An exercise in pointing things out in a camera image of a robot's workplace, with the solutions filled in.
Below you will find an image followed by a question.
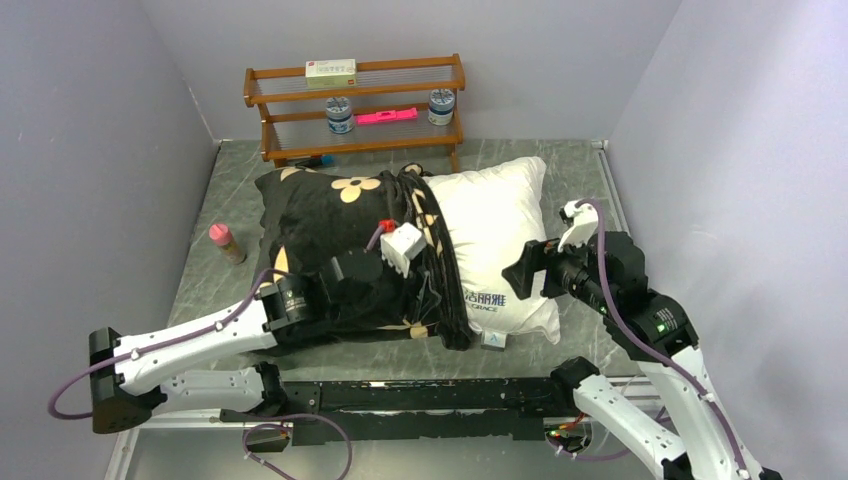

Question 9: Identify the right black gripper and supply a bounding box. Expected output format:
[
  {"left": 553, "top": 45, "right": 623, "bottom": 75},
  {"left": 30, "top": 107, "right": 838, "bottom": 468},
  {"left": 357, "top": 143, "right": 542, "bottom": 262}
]
[{"left": 502, "top": 226, "right": 612, "bottom": 312}]

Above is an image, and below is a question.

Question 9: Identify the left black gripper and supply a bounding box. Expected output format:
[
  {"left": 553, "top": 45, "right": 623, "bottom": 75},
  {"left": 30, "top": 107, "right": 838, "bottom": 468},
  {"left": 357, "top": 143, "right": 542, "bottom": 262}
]
[{"left": 330, "top": 247, "right": 441, "bottom": 324}]

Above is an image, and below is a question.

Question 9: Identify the white pillow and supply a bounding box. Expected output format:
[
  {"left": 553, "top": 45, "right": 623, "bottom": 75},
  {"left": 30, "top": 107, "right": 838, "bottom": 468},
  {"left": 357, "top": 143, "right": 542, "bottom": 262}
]
[{"left": 426, "top": 157, "right": 561, "bottom": 344}]

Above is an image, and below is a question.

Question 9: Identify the black floral pillowcase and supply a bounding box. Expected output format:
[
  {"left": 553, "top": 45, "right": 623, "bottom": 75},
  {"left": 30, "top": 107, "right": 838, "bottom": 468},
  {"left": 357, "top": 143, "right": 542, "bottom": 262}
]
[{"left": 255, "top": 164, "right": 473, "bottom": 355}]

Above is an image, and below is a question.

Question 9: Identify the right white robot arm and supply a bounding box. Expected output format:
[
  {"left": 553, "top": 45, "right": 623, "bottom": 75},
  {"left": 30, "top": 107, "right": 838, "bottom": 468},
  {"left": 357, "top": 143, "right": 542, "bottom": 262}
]
[{"left": 502, "top": 231, "right": 781, "bottom": 479}]

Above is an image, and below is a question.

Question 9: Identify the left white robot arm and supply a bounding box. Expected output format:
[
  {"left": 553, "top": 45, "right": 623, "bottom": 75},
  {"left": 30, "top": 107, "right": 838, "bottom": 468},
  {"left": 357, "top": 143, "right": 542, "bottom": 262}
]
[{"left": 89, "top": 250, "right": 431, "bottom": 434}]

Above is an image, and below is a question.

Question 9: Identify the black blue marker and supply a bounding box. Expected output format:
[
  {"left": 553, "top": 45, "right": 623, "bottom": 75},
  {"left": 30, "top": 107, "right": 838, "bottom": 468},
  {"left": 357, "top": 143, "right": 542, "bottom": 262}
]
[{"left": 295, "top": 155, "right": 334, "bottom": 169}]

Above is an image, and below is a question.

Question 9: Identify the pink small cup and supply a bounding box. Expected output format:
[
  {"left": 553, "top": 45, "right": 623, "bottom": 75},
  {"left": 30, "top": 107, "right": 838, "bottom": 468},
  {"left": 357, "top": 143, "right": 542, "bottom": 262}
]
[{"left": 208, "top": 223, "right": 247, "bottom": 265}]

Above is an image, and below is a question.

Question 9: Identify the left blue white jar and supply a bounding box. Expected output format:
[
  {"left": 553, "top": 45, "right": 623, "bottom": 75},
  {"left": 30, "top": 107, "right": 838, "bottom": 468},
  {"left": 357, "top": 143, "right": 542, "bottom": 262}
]
[{"left": 325, "top": 97, "right": 355, "bottom": 134}]

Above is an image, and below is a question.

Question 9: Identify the blue white jar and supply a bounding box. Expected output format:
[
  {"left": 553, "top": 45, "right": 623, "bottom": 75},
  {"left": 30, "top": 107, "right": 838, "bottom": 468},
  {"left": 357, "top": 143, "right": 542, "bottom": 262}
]
[
  {"left": 428, "top": 89, "right": 456, "bottom": 126},
  {"left": 325, "top": 97, "right": 355, "bottom": 134}
]

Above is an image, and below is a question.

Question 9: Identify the pink flat tool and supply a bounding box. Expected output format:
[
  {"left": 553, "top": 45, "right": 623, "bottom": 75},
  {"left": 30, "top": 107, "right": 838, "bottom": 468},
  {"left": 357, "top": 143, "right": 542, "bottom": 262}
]
[{"left": 356, "top": 107, "right": 418, "bottom": 126}]

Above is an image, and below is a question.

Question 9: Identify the wooden two-tier shelf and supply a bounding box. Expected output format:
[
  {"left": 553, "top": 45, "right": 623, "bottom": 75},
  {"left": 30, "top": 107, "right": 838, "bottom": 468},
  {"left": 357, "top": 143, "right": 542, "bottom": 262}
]
[{"left": 243, "top": 53, "right": 466, "bottom": 171}]

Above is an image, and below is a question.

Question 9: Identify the right blue white jar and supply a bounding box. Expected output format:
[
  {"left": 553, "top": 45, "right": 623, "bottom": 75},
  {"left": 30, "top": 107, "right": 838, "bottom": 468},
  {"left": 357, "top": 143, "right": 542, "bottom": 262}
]
[{"left": 428, "top": 89, "right": 456, "bottom": 126}]

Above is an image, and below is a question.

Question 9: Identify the white green box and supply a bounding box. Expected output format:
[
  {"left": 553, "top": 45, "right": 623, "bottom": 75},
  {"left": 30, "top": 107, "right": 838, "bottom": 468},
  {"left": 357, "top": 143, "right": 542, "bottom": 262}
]
[{"left": 304, "top": 59, "right": 357, "bottom": 90}]

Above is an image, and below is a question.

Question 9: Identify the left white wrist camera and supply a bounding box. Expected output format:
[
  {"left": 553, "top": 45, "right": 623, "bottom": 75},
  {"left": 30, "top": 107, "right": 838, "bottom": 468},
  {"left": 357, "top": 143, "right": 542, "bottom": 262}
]
[{"left": 379, "top": 222, "right": 426, "bottom": 278}]

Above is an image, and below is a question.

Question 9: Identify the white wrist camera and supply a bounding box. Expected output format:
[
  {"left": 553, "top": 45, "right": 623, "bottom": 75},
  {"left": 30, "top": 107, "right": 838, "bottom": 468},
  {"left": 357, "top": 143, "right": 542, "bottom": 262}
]
[
  {"left": 379, "top": 222, "right": 426, "bottom": 278},
  {"left": 557, "top": 200, "right": 599, "bottom": 253}
]

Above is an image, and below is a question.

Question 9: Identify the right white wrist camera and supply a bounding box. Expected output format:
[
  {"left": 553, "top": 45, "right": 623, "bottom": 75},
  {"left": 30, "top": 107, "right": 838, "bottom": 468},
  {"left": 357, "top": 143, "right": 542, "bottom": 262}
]
[{"left": 557, "top": 200, "right": 599, "bottom": 253}]

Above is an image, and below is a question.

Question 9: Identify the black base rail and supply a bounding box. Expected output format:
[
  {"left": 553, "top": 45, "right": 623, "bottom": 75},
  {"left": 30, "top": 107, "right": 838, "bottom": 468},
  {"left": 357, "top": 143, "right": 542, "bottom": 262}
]
[{"left": 219, "top": 377, "right": 584, "bottom": 446}]

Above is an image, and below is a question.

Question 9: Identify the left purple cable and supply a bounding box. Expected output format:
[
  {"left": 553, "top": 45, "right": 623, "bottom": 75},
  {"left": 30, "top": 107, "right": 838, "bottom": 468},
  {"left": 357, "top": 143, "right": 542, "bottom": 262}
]
[{"left": 48, "top": 221, "right": 392, "bottom": 422}]

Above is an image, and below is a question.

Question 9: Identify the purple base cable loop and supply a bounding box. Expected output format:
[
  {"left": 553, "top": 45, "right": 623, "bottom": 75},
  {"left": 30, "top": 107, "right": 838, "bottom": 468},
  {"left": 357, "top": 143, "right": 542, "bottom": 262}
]
[{"left": 241, "top": 410, "right": 355, "bottom": 480}]

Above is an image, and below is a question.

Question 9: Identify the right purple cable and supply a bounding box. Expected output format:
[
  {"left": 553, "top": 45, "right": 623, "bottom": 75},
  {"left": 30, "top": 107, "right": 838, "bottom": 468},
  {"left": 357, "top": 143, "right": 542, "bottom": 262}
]
[{"left": 574, "top": 197, "right": 750, "bottom": 475}]

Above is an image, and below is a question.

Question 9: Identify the aluminium frame rail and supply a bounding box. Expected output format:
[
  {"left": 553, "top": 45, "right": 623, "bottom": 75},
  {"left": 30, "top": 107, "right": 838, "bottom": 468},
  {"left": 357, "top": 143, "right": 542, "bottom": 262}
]
[{"left": 104, "top": 411, "right": 279, "bottom": 479}]

